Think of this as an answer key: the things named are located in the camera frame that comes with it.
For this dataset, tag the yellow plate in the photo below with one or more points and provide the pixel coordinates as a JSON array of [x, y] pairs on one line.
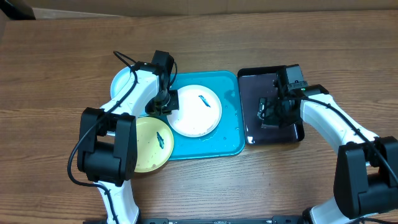
[[155, 143]]

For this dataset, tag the white plate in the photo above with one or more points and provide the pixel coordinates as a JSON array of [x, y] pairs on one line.
[[199, 111]]

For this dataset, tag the brown cardboard backdrop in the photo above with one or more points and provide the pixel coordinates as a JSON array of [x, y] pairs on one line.
[[72, 8]]

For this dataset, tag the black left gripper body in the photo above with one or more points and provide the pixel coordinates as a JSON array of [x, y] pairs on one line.
[[163, 103]]

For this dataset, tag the teal plastic tray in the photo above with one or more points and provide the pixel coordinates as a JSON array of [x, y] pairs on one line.
[[227, 139]]

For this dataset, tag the light blue plate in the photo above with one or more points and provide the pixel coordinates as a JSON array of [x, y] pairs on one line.
[[121, 83]]

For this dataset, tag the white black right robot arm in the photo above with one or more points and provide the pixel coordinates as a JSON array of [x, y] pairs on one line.
[[365, 181]]

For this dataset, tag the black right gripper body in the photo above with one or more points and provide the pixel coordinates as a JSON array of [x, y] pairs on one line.
[[276, 112]]

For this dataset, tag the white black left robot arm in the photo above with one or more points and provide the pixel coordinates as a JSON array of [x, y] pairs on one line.
[[107, 147]]

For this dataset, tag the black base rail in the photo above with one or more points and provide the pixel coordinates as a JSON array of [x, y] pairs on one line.
[[278, 219]]

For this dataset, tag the black plastic tray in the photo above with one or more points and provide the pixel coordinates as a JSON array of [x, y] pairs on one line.
[[255, 84]]

